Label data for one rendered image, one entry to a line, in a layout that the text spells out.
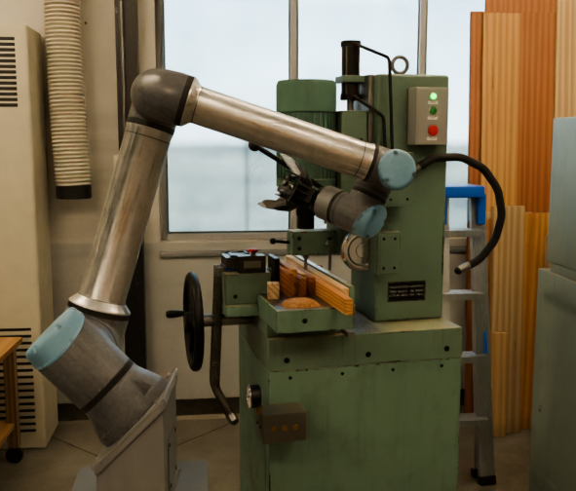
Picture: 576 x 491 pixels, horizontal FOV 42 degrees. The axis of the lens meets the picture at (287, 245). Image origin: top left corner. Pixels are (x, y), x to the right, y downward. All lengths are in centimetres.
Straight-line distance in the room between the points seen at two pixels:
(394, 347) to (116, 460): 87
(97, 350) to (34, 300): 173
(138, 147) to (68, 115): 161
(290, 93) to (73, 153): 146
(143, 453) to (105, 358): 21
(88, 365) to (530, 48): 271
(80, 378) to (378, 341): 87
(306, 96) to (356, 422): 93
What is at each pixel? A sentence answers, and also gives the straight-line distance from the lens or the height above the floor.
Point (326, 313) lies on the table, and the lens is 198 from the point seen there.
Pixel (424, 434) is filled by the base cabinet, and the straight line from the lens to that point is 229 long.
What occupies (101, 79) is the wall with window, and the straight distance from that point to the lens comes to 357.
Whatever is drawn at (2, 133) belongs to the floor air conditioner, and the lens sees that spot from 334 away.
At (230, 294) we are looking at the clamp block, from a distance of 214.
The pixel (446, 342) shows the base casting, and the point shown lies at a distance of 223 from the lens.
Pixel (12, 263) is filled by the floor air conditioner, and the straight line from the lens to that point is 337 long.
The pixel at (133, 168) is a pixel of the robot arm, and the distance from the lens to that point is 181.
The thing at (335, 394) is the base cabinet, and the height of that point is 63.
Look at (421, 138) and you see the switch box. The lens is 217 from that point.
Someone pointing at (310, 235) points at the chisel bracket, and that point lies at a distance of 222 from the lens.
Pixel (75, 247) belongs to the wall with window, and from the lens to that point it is 362.
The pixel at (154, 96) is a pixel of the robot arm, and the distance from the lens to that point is 170.
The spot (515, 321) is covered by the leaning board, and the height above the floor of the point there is 52.
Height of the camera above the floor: 133
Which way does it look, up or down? 8 degrees down
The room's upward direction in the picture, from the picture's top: straight up
